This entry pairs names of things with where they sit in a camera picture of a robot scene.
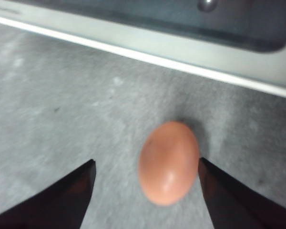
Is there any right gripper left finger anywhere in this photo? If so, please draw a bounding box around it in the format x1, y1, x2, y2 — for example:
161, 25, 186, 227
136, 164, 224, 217
0, 159, 96, 229

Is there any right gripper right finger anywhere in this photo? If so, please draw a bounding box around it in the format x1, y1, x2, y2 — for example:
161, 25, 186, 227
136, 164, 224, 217
198, 157, 286, 229

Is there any brown egg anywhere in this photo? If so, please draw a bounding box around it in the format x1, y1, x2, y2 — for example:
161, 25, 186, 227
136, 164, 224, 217
137, 120, 200, 206

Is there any glass oven door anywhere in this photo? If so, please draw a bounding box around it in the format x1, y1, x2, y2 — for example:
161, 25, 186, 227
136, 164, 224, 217
0, 0, 286, 84

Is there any cream toaster oven body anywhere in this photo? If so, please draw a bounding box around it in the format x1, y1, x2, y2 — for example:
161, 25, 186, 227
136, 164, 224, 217
0, 0, 286, 101

